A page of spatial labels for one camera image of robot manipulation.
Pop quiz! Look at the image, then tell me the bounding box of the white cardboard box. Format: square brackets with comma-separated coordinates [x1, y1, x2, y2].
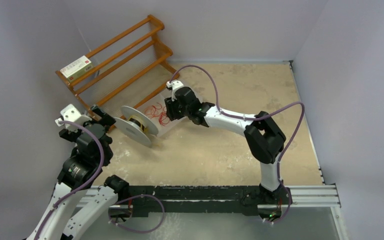
[60, 55, 94, 83]

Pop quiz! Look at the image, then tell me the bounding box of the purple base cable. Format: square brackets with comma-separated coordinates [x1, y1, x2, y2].
[262, 180, 295, 226]
[107, 194, 166, 234]

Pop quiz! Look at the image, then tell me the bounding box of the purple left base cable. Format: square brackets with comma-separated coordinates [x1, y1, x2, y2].
[107, 194, 166, 234]

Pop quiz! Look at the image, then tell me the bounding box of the grey cable spool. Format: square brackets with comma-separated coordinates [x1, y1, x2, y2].
[114, 105, 159, 147]

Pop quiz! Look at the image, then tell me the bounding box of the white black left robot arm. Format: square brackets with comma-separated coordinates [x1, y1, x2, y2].
[28, 104, 116, 240]

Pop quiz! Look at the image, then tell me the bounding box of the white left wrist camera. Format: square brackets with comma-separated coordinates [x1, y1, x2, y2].
[54, 104, 92, 132]

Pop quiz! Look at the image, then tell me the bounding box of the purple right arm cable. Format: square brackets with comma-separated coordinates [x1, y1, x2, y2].
[168, 64, 306, 186]

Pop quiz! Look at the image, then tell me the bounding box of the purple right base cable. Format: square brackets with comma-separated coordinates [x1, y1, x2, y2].
[262, 180, 295, 226]

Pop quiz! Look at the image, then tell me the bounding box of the clear plastic tray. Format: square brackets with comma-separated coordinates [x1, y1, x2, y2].
[138, 82, 203, 137]

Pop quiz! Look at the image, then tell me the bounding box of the orange wooden rack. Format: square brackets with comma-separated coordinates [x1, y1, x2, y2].
[55, 14, 180, 120]

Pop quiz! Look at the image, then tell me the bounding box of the red cable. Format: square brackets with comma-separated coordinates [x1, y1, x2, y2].
[144, 102, 172, 126]

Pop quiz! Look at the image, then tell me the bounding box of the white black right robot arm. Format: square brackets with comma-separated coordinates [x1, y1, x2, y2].
[164, 86, 286, 204]

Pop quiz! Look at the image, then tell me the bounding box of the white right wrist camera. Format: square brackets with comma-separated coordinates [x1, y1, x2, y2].
[166, 80, 185, 102]

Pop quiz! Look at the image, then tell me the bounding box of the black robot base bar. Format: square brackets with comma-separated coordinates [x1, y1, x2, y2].
[103, 175, 292, 221]

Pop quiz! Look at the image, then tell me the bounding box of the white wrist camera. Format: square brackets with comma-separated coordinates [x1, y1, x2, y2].
[54, 104, 92, 132]
[166, 80, 185, 102]

